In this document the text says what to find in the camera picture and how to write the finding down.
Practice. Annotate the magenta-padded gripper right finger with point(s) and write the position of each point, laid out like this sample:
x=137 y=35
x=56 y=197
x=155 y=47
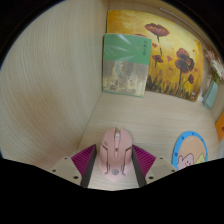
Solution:
x=160 y=168

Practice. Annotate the yellow poppy painting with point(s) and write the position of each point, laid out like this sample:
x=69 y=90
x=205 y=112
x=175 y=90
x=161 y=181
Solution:
x=173 y=43

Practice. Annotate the pink computer mouse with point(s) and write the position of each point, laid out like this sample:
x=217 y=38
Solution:
x=115 y=153

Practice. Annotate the green book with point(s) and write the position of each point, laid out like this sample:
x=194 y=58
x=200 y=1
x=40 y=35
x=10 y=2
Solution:
x=125 y=63

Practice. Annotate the round cartoon mouse pad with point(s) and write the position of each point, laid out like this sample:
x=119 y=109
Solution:
x=190 y=146

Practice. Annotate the pink and white flower bouquet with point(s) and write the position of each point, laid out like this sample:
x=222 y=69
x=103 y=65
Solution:
x=216 y=66

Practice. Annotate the pale teal vase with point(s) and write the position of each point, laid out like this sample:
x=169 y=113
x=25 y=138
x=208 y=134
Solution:
x=210 y=95

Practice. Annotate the orange book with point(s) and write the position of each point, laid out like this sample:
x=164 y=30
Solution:
x=220 y=126

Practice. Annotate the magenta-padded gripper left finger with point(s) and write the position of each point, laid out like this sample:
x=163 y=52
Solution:
x=66 y=168

